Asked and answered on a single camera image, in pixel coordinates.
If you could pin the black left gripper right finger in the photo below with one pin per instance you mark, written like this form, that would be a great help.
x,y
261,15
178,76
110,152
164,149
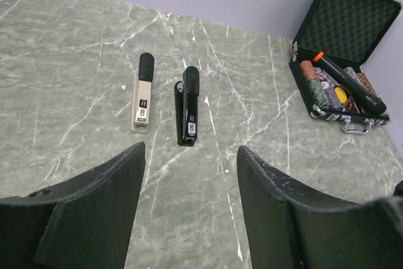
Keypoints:
x,y
291,225

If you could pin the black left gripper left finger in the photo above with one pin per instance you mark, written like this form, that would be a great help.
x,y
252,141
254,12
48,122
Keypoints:
x,y
83,222

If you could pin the beige and black stapler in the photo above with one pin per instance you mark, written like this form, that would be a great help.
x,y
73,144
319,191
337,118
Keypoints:
x,y
141,94

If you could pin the yellow round chip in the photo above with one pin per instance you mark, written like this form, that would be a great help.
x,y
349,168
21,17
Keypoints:
x,y
341,94

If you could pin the black tube with orange cap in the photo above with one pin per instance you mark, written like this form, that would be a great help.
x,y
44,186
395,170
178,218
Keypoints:
x,y
371,103

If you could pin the black poker chip case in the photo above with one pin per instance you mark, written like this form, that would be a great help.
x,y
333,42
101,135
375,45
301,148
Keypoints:
x,y
347,31

